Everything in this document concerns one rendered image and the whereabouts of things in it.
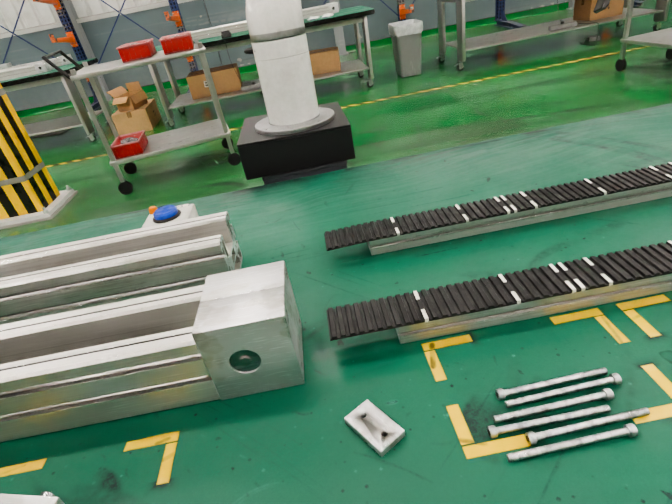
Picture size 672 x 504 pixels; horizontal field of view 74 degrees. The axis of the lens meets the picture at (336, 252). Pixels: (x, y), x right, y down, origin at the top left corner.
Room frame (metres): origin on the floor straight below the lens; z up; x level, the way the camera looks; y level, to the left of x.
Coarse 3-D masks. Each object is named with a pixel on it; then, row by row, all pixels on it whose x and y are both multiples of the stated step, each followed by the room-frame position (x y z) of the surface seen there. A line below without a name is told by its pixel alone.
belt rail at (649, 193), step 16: (624, 192) 0.55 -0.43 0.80; (640, 192) 0.56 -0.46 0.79; (656, 192) 0.55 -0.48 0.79; (544, 208) 0.55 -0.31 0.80; (560, 208) 0.56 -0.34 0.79; (576, 208) 0.55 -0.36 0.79; (592, 208) 0.55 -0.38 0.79; (608, 208) 0.55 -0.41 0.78; (464, 224) 0.55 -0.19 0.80; (480, 224) 0.56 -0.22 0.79; (496, 224) 0.55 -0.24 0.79; (512, 224) 0.55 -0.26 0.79; (528, 224) 0.55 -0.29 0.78; (384, 240) 0.55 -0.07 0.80; (400, 240) 0.56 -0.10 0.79; (416, 240) 0.55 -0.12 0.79; (432, 240) 0.55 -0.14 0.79
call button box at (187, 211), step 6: (186, 204) 0.74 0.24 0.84; (192, 204) 0.73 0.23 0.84; (180, 210) 0.71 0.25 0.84; (186, 210) 0.71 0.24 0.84; (192, 210) 0.71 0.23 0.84; (150, 216) 0.71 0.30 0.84; (174, 216) 0.69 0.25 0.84; (180, 216) 0.69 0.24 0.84; (186, 216) 0.68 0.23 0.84; (192, 216) 0.70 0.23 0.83; (198, 216) 0.73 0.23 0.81; (150, 222) 0.69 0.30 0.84; (156, 222) 0.68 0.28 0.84; (162, 222) 0.68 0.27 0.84; (168, 222) 0.67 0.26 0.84
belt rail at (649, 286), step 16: (608, 288) 0.36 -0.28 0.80; (624, 288) 0.37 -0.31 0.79; (640, 288) 0.36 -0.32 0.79; (656, 288) 0.36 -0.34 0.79; (528, 304) 0.36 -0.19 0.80; (544, 304) 0.37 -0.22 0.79; (560, 304) 0.36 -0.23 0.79; (576, 304) 0.36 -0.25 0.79; (592, 304) 0.36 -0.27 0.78; (448, 320) 0.36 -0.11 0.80; (464, 320) 0.37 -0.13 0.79; (480, 320) 0.36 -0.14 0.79; (496, 320) 0.36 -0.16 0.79; (512, 320) 0.36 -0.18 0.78; (400, 336) 0.36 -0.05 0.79; (416, 336) 0.36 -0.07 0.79; (432, 336) 0.36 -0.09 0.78
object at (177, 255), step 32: (160, 224) 0.62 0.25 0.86; (192, 224) 0.59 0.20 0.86; (224, 224) 0.59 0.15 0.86; (0, 256) 0.61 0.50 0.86; (32, 256) 0.59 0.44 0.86; (64, 256) 0.59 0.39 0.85; (96, 256) 0.59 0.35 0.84; (128, 256) 0.53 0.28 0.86; (160, 256) 0.52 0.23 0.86; (192, 256) 0.52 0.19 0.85; (224, 256) 0.52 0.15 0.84; (0, 288) 0.52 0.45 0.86; (32, 288) 0.52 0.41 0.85; (64, 288) 0.52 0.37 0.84; (96, 288) 0.52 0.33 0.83; (128, 288) 0.52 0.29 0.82; (160, 288) 0.52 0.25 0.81; (0, 320) 0.52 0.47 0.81
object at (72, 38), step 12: (24, 0) 7.70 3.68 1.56; (36, 0) 7.07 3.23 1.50; (48, 0) 7.40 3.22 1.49; (60, 0) 7.78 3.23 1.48; (168, 0) 7.69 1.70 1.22; (60, 12) 7.67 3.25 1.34; (120, 12) 7.72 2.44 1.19; (180, 12) 7.80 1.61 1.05; (72, 24) 7.78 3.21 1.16; (180, 24) 7.68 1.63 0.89; (12, 36) 7.70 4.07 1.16; (72, 36) 7.66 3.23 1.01; (156, 36) 7.75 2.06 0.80; (192, 60) 7.68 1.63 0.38; (96, 108) 7.39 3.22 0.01
